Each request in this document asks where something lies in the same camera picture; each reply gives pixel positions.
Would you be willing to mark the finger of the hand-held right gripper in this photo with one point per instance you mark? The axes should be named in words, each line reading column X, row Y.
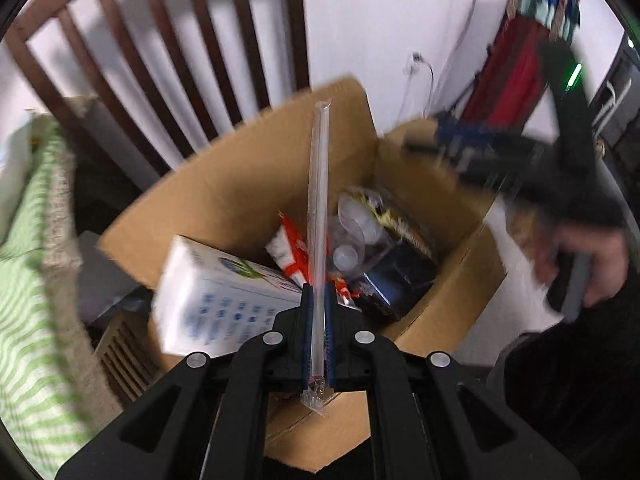
column 440, row 152
column 470, row 131

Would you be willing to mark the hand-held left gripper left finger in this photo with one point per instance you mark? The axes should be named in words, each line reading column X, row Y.
column 305, row 340

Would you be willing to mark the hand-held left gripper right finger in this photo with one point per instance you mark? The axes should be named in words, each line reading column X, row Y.
column 330, row 340

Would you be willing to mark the clear bottle with blue label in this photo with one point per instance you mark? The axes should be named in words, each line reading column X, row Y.
column 395, row 280

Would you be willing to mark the white milk carton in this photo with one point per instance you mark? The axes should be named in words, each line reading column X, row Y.
column 215, row 305

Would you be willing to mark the straw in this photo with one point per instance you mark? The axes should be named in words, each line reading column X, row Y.
column 318, row 185

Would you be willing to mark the cardboard box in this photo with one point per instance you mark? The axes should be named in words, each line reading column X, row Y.
column 225, row 175

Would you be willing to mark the person's right hand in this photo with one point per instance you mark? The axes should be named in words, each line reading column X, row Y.
column 610, row 260

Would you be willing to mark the black appliance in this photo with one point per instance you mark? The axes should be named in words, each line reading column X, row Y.
column 625, row 110

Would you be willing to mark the red hanging decoration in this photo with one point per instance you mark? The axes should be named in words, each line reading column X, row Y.
column 515, row 50

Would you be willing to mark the wooden slatted crate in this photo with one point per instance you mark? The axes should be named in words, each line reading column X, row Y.
column 125, row 355

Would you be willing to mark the dark wooden chair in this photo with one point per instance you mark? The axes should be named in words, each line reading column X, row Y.
column 292, row 20

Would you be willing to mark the grey box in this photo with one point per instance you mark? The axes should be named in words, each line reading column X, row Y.
column 110, row 275

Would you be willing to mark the green checked tablecloth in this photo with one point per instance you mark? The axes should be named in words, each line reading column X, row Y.
column 30, row 260

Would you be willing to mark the white wall socket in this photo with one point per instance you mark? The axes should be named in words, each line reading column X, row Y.
column 414, row 63

